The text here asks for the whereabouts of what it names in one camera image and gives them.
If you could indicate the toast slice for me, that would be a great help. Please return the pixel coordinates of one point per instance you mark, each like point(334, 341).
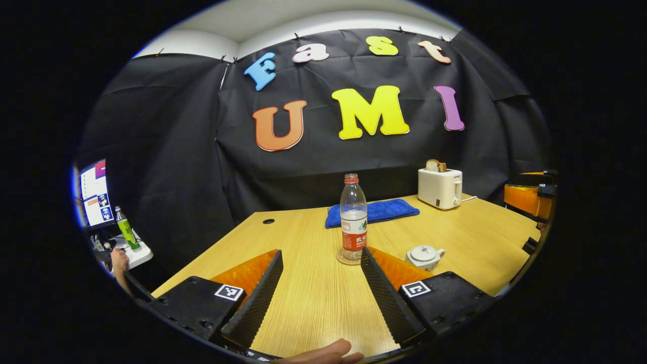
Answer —
point(434, 166)

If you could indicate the white side desk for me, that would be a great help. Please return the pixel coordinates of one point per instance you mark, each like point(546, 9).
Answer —
point(139, 257)

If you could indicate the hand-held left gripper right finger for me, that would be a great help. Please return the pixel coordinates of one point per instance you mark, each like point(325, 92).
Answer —
point(386, 298)

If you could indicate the white teacup lid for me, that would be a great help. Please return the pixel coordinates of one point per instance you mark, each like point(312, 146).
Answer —
point(423, 251)

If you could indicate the clear plastic water bottle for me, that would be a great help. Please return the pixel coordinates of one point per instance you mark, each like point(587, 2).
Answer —
point(354, 222)

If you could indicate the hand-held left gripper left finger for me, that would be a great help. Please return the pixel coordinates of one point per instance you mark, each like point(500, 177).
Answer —
point(255, 298)

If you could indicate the blue folded towel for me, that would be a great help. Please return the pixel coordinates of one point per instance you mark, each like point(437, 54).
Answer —
point(389, 210)

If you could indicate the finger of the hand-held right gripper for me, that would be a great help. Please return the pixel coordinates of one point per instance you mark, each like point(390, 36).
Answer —
point(523, 199)
point(541, 178)

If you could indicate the black backdrop cloth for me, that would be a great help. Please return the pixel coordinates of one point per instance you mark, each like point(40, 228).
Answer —
point(202, 167)

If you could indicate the round cork coaster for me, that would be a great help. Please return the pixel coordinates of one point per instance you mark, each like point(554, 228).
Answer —
point(343, 260)

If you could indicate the white toaster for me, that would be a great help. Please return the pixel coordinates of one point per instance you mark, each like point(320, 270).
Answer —
point(437, 189)

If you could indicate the white ceramic teacup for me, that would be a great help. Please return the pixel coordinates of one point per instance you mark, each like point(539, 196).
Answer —
point(427, 264)

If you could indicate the green drink bottle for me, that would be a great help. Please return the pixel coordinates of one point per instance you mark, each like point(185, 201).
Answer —
point(127, 230)

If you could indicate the computer monitor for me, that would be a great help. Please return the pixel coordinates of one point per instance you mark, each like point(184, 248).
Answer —
point(95, 194)

